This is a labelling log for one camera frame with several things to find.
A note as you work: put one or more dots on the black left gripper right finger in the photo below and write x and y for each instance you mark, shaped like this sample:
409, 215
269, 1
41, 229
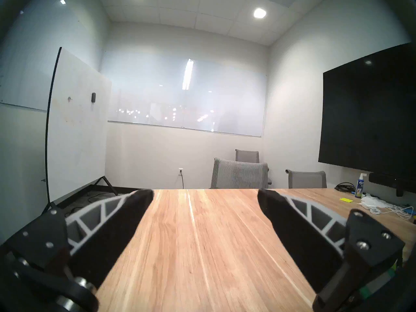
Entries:
302, 243

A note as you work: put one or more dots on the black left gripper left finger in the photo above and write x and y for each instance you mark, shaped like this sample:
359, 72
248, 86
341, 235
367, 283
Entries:
104, 240

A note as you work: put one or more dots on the yellow sticky note pad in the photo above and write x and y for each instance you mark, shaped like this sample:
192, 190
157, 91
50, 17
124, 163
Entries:
346, 200

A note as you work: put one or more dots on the grey mesh office chair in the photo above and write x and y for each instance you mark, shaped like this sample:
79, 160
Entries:
307, 179
239, 175

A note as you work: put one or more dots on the whiteboard cleaner spray bottle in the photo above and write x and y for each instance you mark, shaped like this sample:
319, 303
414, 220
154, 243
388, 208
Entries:
359, 186

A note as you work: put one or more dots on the white crumpled tissue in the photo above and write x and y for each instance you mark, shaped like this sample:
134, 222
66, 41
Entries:
373, 201

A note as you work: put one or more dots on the grey office chair with armrests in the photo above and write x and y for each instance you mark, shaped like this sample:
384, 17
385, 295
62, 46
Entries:
247, 156

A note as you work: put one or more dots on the mobile whiteboard on stand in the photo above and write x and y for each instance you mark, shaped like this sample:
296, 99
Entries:
78, 136

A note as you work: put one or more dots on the black video sound bar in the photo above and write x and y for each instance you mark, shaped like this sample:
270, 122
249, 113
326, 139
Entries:
393, 181

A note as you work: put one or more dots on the round recessed ceiling light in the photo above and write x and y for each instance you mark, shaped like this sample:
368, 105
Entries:
259, 13

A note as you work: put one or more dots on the large black wall screen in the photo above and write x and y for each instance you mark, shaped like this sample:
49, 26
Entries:
370, 113

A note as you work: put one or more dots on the wide glass wall whiteboard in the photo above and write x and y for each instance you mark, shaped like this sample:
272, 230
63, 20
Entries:
185, 97

